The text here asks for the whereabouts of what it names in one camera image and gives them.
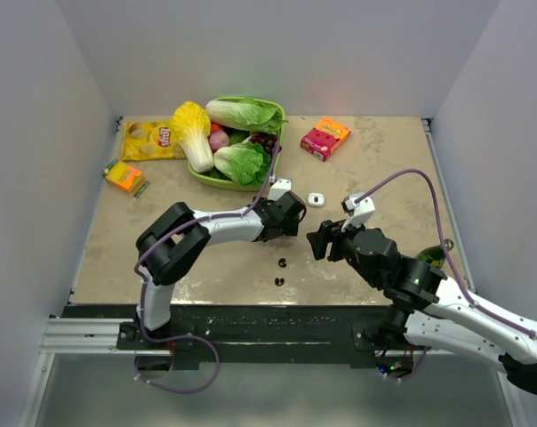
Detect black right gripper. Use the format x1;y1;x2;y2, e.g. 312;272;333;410
306;213;381;287

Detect white earbud charging case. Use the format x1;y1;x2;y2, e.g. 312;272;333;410
307;192;325;208

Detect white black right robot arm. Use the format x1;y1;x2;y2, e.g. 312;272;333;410
307;221;537;395

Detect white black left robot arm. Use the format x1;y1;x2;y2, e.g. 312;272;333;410
134;191;307;349

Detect green lettuce front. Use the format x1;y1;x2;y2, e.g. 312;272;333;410
213;142;271;186

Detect green lettuce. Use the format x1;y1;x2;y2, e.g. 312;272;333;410
205;98;285;134
213;142;271;186

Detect green plastic bowl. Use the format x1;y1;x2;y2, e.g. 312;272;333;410
189;96;286;191

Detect dark red grapes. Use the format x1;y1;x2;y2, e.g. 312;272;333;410
250;133;279;155

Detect pink orange snack box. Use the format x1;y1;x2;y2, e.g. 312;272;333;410
300;117;351;162

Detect red onion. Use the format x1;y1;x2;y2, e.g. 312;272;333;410
208;131;229;153

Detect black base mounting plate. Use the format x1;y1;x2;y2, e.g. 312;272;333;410
62;304;421;377

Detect green lettuce back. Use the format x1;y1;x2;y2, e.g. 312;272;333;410
205;98;285;134

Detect green glass bottle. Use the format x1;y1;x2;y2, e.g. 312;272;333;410
415;238;454;269

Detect yellow napa cabbage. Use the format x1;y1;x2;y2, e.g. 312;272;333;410
168;101;214;173

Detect yellow Lays chips bag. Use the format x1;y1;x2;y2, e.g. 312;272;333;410
121;121;186;162

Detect orange green sponge pack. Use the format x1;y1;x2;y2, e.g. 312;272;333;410
101;158;150;198

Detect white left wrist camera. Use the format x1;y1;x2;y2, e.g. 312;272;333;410
267;178;293;201

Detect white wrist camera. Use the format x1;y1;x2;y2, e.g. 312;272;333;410
341;192;375;232
267;178;293;201

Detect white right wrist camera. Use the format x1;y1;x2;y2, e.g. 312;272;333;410
341;192;375;232

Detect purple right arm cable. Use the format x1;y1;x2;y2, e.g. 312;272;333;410
355;168;537;347

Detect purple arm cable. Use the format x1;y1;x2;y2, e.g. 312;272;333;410
132;142;282;346
355;168;537;347

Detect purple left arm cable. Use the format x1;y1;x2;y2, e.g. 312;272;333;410
132;142;282;346

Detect purple cable loop front right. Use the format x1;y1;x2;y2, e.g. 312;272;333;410
381;346;429;383

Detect purple cable loop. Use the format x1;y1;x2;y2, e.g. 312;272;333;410
381;346;429;383
125;331;220;395

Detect purple cable loop front left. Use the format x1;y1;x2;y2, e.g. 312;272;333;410
125;331;220;395

